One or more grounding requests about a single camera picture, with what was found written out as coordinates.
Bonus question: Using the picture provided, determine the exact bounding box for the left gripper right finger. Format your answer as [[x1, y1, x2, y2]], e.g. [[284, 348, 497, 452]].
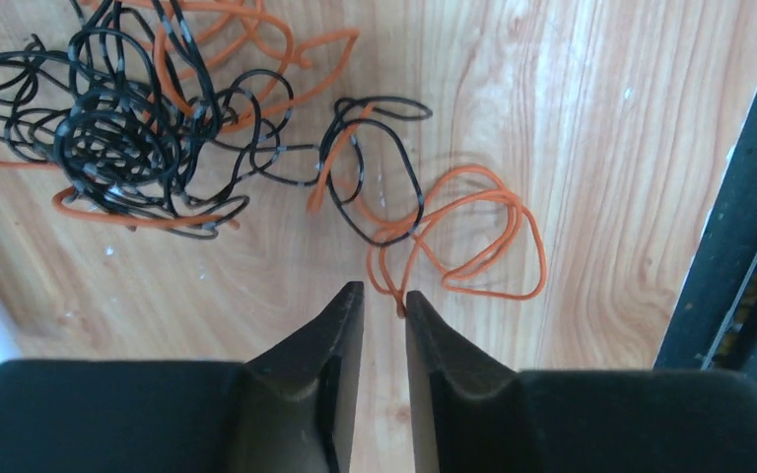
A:
[[405, 291, 757, 472]]

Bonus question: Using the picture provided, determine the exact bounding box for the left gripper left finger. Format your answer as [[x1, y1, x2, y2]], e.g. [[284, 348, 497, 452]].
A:
[[0, 282, 365, 472]]

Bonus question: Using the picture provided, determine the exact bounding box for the cable bundle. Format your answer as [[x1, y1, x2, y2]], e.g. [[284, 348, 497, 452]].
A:
[[0, 0, 434, 248]]

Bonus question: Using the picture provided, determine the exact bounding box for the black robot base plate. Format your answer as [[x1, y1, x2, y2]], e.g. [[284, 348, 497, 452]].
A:
[[654, 90, 757, 382]]

